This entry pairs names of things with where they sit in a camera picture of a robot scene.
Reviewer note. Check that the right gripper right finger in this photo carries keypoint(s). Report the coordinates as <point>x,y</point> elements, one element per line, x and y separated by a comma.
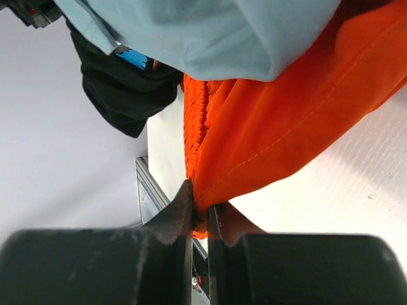
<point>250,266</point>

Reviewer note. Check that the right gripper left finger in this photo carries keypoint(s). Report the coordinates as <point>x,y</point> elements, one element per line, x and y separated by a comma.
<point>150,264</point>

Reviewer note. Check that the orange cloth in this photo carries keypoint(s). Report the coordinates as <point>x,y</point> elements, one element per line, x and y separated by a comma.
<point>242,135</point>

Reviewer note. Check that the blue-grey cloth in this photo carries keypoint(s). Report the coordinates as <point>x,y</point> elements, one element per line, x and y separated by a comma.
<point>208,40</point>

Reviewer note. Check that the black cloth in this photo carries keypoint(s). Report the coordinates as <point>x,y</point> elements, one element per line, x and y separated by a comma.
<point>125,96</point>

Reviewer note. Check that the aluminium frame rail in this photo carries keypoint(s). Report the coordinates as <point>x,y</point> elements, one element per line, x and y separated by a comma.
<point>152,199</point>

